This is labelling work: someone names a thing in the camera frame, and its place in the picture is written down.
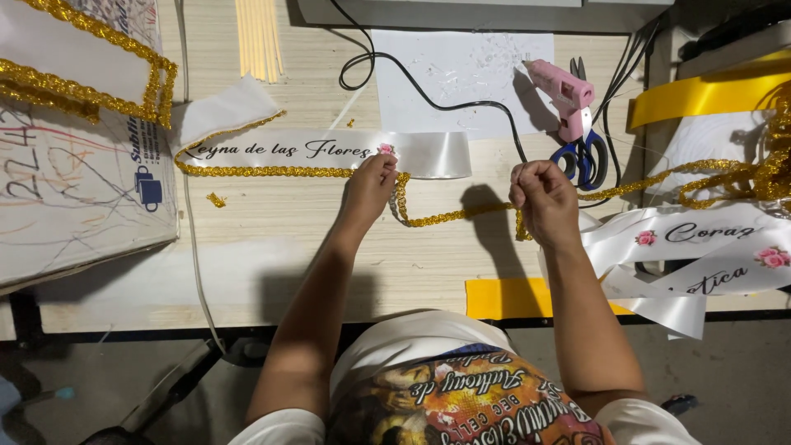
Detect person's left hand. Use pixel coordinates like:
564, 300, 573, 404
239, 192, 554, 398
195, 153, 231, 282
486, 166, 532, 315
339, 152, 400, 227

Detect person's right hand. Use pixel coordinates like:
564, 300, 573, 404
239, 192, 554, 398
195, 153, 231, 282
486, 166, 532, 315
508, 160, 582, 249

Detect long gold braid trim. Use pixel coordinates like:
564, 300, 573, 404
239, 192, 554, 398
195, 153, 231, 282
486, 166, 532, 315
173, 80, 791, 242

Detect white lettered satin sash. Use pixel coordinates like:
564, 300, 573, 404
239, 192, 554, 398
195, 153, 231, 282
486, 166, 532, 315
168, 73, 473, 180

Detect clear glue stick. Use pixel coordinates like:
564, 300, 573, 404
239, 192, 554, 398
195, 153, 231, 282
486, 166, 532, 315
328, 85, 372, 131

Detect pink hot glue gun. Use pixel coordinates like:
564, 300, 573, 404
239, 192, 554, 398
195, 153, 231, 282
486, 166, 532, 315
522, 59, 596, 145

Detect white paper sheet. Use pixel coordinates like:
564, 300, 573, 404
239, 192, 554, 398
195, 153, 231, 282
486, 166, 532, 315
370, 28, 561, 142

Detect yellow ribbon piece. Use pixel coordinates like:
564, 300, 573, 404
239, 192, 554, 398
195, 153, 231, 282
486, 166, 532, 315
465, 277, 634, 321

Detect bundle of yellowish glue sticks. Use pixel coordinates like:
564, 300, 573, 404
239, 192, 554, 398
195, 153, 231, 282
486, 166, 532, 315
234, 0, 286, 84

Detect white ribbon with single rose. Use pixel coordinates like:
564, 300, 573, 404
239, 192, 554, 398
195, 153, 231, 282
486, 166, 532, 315
578, 203, 791, 277

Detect white fabric piece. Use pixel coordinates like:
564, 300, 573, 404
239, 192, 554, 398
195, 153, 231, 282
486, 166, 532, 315
644, 110, 770, 200

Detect plain white ribbon loop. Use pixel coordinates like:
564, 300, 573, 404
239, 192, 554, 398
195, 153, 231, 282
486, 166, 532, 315
608, 289, 709, 341

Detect wide yellow satin ribbon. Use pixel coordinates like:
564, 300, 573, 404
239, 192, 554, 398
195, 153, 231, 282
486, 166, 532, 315
627, 48, 791, 131

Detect person's printed white shirt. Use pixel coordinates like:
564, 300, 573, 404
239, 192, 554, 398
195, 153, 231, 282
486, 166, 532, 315
228, 309, 703, 445

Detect white ribbon with double rose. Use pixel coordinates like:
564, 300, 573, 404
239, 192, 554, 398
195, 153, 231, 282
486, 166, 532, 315
601, 237, 791, 299

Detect person's dark shoe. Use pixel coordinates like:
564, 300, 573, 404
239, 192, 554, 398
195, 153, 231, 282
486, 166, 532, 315
660, 394, 700, 416

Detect scribbled white cardboard box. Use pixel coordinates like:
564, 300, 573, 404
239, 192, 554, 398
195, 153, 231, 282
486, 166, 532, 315
0, 0, 180, 296

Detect white sash with gold border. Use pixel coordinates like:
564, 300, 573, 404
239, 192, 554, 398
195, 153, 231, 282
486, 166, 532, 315
0, 0, 179, 131

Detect blue handled scissors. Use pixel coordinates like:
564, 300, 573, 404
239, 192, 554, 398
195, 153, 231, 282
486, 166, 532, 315
549, 56, 610, 192

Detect black glue gun cable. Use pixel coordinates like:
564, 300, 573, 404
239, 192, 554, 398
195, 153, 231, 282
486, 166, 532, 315
328, 0, 530, 165

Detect black cables bundle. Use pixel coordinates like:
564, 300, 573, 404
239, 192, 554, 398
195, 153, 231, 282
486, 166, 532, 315
580, 17, 666, 209

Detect thin white cable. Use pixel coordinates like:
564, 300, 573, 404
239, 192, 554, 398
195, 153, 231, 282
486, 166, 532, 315
174, 0, 228, 354

